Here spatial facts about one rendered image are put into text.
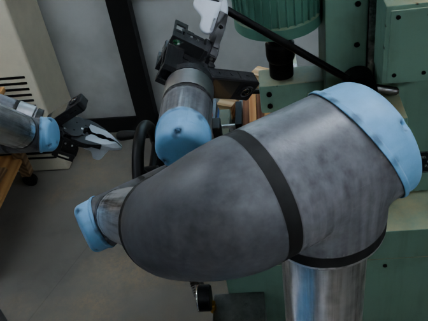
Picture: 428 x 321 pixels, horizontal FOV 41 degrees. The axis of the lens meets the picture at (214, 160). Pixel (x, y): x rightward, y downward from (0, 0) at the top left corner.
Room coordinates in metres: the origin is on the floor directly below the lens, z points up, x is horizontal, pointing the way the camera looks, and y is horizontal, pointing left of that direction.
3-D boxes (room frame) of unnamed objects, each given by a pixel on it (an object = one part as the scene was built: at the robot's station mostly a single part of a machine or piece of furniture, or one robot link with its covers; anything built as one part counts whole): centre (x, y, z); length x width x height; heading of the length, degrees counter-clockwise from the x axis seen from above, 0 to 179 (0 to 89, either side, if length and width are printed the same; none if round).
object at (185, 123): (0.66, 0.03, 1.26); 0.11 x 0.08 x 0.09; 171
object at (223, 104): (1.20, -0.06, 0.92); 0.04 x 0.04 x 0.04; 56
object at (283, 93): (1.05, -0.19, 1.03); 0.14 x 0.07 x 0.09; 82
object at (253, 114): (1.05, -0.10, 0.94); 0.22 x 0.02 x 0.08; 172
